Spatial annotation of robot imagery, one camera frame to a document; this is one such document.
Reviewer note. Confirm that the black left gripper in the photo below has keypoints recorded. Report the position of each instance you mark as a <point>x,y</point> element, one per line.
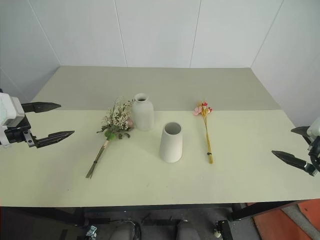
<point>17,135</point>

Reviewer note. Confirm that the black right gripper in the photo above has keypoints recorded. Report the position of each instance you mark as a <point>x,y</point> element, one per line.
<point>315,160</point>

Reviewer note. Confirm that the pink red flowers yellow stems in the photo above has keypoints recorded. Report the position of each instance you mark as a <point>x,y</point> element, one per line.
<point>207,132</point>

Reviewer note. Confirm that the white bottle-shaped ceramic vase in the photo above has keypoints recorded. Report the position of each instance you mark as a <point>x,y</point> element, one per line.
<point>142,115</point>

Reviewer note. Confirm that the white conical ceramic vase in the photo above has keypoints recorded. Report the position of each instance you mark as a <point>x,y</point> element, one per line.
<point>171,145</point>

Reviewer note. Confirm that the dried wildflower bouquet green stems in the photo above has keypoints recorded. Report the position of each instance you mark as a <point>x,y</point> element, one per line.
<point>118,117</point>

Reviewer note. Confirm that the small silver blue fitting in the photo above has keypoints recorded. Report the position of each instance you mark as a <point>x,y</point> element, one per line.
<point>92,231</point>

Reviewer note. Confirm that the dark grey rounded shape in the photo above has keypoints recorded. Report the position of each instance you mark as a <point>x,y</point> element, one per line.
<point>126,231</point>

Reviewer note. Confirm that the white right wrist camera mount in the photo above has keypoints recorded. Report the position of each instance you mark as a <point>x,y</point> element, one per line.
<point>315,129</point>

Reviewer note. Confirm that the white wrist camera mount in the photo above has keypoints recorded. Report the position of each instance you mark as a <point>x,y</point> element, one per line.
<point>7,110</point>
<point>315,129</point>

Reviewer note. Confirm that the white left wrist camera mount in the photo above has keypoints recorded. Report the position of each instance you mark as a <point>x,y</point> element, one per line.
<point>7,110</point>

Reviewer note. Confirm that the black metal table frame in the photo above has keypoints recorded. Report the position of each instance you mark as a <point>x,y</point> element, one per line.
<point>260,208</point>

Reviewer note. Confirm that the black bracket with white knob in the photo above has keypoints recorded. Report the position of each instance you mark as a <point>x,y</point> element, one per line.
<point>222,228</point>

